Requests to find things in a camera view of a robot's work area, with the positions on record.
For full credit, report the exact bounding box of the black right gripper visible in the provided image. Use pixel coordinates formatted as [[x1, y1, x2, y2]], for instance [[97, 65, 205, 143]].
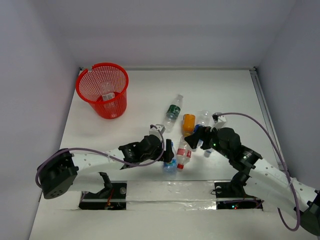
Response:
[[184, 124, 232, 159]]

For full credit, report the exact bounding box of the blue cap water bottle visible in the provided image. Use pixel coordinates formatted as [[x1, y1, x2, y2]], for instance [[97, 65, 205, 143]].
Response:
[[162, 146, 177, 174]]

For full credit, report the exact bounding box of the blue label white-cap bottle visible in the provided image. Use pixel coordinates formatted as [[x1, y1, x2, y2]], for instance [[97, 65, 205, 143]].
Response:
[[192, 124, 204, 149]]

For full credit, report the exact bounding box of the red label clear bottle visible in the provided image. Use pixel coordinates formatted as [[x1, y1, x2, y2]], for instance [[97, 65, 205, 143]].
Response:
[[176, 136, 192, 171]]

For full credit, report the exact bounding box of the orange juice bottle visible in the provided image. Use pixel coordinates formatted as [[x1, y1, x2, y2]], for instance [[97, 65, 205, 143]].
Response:
[[182, 114, 196, 136]]

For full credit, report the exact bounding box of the clear unlabelled bottle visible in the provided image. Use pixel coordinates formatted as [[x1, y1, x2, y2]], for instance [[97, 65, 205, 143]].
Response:
[[196, 110, 213, 158]]

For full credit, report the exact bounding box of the green label clear bottle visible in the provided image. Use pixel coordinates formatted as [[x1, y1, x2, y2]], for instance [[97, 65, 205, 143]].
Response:
[[163, 94, 184, 133]]

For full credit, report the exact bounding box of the clear bottle white label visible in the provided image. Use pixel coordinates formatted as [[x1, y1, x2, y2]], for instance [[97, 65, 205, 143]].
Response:
[[98, 81, 116, 101]]

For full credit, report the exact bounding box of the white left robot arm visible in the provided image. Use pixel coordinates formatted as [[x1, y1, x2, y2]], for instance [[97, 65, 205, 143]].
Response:
[[35, 133, 174, 200]]

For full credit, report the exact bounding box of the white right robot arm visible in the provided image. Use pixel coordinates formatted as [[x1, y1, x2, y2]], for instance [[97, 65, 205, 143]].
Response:
[[185, 126, 320, 236]]

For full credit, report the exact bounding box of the red mesh plastic basket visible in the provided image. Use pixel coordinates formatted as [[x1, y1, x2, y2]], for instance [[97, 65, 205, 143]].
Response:
[[75, 62, 129, 119]]

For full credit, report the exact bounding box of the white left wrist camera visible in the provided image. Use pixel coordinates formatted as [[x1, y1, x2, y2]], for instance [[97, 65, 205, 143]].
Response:
[[149, 124, 166, 139]]

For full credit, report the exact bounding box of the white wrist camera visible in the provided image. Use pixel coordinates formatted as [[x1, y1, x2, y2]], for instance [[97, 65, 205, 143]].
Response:
[[149, 124, 166, 139], [212, 112, 227, 130]]

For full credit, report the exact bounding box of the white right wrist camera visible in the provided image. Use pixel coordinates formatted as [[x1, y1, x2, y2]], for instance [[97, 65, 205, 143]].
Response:
[[212, 112, 227, 130]]

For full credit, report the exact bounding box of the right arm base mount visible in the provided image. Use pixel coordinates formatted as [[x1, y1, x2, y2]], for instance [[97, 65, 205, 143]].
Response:
[[211, 181, 263, 210]]

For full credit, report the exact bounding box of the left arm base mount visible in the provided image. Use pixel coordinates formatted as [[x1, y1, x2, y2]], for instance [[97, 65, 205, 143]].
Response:
[[78, 181, 127, 211]]

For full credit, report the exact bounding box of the aluminium rail right edge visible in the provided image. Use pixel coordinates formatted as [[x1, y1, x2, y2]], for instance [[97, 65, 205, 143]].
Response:
[[249, 67, 286, 163]]

